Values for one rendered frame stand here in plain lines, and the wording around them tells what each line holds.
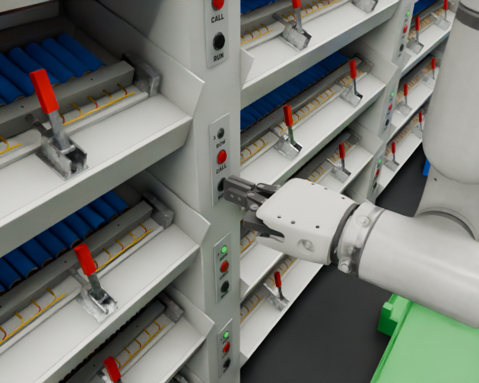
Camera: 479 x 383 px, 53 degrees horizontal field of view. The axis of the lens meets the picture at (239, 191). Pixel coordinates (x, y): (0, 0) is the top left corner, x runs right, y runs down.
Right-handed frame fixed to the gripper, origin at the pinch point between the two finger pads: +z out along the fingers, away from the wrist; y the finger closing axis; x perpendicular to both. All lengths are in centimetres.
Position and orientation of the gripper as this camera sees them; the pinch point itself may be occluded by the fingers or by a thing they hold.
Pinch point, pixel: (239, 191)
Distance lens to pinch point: 63.2
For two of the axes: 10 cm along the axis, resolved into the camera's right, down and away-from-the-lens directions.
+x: 0.0, -8.2, -5.7
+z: -8.2, -3.2, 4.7
